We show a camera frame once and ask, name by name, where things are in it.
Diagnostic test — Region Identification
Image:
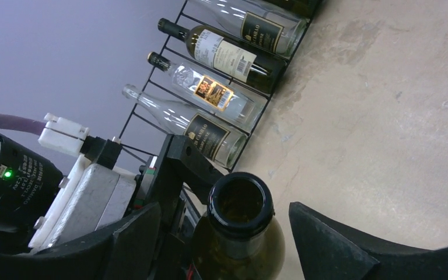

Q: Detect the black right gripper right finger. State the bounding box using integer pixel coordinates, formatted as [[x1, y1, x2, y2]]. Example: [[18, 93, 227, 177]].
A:
[[289, 202, 448, 279]]

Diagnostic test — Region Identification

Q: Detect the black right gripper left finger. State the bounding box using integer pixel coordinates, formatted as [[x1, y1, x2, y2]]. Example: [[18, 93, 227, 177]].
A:
[[0, 202, 162, 279]]

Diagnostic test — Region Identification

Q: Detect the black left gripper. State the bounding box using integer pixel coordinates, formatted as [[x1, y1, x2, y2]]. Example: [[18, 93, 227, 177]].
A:
[[125, 134, 225, 280]]

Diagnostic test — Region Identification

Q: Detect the tall clear glass bottle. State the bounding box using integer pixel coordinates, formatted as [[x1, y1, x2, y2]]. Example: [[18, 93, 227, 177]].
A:
[[122, 84, 247, 169]]

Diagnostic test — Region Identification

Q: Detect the clear square bottle gold cap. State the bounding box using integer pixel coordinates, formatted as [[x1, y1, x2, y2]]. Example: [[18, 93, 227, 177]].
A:
[[148, 52, 264, 132]]

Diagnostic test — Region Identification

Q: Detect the dark open-neck wine bottle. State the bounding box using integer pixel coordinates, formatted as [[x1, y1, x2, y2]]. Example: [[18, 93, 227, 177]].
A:
[[157, 18, 286, 95]]

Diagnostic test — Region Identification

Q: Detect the clear glass black-label bottle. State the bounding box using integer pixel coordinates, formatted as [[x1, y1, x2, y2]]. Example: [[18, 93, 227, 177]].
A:
[[195, 0, 307, 57]]

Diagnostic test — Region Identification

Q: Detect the dark green labelled wine bottle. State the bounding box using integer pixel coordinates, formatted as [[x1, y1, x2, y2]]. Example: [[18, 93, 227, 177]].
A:
[[265, 0, 322, 19]]

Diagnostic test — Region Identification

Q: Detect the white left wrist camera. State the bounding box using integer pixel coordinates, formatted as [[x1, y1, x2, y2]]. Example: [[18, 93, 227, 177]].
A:
[[28, 135, 136, 253]]

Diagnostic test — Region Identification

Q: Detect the black wire wine rack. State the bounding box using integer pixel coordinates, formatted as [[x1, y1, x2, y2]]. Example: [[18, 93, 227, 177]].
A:
[[122, 12, 310, 171]]

